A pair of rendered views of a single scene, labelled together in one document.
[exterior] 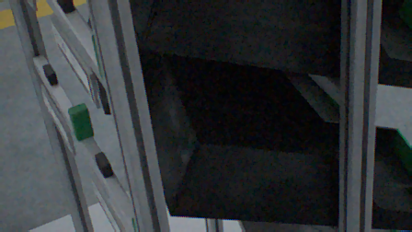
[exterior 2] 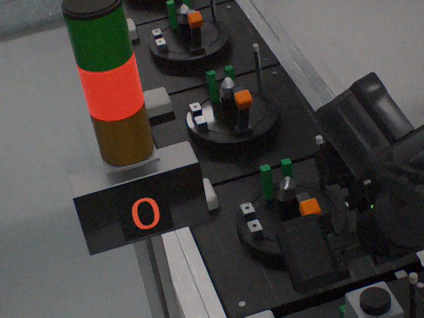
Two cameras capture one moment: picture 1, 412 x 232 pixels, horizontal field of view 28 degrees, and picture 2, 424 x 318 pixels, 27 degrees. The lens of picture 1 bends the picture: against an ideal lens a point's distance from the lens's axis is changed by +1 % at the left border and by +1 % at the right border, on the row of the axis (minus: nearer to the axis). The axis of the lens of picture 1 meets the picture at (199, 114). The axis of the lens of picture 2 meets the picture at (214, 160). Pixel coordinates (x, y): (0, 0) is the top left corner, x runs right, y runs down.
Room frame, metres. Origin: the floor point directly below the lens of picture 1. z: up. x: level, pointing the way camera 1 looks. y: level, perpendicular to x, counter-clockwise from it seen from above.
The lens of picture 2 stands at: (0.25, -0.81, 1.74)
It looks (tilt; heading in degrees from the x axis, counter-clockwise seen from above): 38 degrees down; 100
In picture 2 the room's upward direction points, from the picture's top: 9 degrees counter-clockwise
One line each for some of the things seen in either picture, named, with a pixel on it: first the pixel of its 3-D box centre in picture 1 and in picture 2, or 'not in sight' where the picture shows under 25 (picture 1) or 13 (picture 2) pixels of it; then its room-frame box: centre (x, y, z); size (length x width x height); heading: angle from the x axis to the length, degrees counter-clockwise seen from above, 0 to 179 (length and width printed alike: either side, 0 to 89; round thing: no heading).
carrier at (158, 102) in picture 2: not in sight; (230, 100); (0.11, 0.24, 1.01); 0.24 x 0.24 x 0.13; 21
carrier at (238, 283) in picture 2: not in sight; (289, 201); (0.19, 0.01, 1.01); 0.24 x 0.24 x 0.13; 21
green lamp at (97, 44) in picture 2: not in sight; (99, 31); (0.07, -0.18, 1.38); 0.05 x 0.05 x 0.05
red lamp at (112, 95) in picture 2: not in sight; (110, 81); (0.07, -0.18, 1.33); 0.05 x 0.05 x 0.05
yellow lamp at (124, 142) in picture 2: not in sight; (122, 127); (0.07, -0.18, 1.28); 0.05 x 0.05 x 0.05
